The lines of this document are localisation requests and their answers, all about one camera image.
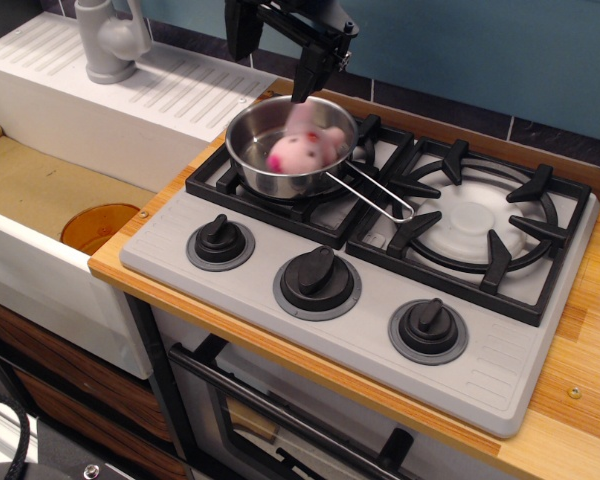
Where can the black stove knob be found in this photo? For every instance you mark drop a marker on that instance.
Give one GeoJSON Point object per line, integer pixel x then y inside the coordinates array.
{"type": "Point", "coordinates": [428, 332]}
{"type": "Point", "coordinates": [220, 245]}
{"type": "Point", "coordinates": [317, 286]}

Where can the black burner grate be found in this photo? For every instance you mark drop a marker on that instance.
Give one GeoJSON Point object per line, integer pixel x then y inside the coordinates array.
{"type": "Point", "coordinates": [329, 217]}
{"type": "Point", "coordinates": [497, 235]}

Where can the black right stove knob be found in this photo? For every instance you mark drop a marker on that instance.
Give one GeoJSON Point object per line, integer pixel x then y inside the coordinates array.
{"type": "Point", "coordinates": [428, 332]}

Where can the black left burner grate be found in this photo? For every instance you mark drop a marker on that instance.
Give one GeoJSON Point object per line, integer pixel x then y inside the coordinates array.
{"type": "Point", "coordinates": [329, 217]}

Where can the wooden drawer cabinet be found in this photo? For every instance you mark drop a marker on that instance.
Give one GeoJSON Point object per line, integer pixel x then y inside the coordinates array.
{"type": "Point", "coordinates": [109, 410]}

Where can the toy oven door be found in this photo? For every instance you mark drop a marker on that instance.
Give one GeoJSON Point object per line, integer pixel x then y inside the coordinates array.
{"type": "Point", "coordinates": [269, 423]}

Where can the grey toy stove top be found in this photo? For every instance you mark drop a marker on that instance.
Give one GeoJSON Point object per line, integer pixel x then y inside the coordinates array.
{"type": "Point", "coordinates": [489, 385]}

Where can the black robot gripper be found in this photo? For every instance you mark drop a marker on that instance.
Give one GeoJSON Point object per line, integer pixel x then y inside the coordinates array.
{"type": "Point", "coordinates": [323, 28]}

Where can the pink stuffed pig toy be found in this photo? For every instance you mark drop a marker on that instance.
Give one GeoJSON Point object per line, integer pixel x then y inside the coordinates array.
{"type": "Point", "coordinates": [305, 147]}

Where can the black middle stove knob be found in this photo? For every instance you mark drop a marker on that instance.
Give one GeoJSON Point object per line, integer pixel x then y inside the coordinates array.
{"type": "Point", "coordinates": [317, 286]}

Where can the grey toy faucet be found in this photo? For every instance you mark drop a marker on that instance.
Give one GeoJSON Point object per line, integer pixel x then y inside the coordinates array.
{"type": "Point", "coordinates": [111, 44]}

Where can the stainless steel pan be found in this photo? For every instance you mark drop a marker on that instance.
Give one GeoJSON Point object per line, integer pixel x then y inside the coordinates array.
{"type": "Point", "coordinates": [251, 135]}

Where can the black left stove knob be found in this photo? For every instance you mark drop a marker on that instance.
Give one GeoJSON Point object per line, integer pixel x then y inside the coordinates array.
{"type": "Point", "coordinates": [220, 245]}

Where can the white toy sink unit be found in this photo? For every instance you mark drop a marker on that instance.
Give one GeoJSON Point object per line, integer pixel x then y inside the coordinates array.
{"type": "Point", "coordinates": [68, 144]}

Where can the black right burner grate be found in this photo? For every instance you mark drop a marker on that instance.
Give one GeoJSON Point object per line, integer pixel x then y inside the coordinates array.
{"type": "Point", "coordinates": [497, 235]}

